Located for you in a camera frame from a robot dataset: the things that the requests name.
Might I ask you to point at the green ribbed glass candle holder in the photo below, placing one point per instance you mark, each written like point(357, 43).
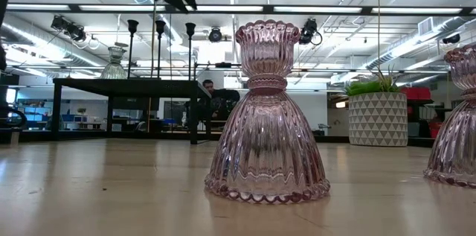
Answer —
point(114, 68)

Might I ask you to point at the black ceiling spotlight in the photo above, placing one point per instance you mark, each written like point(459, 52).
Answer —
point(308, 30)
point(72, 30)
point(451, 38)
point(215, 35)

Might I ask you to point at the person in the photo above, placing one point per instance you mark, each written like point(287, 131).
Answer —
point(208, 86)

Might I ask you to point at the black perforated metal shelf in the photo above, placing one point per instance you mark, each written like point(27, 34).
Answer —
point(130, 86)

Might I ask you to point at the green artificial succulent plant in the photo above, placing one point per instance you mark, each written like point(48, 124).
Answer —
point(366, 87)

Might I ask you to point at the white triangle-patterned plant pot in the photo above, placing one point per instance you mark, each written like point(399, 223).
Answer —
point(377, 120)

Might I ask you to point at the red storage bin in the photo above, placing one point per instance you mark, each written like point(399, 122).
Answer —
point(434, 130)
point(416, 94)

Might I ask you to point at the black overhead frame beam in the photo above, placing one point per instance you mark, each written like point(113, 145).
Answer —
point(267, 9)

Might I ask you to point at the silver air duct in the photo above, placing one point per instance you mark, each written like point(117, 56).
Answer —
point(409, 46)
point(37, 38)

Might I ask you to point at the black aluminium table frame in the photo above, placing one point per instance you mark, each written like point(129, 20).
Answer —
point(93, 136)

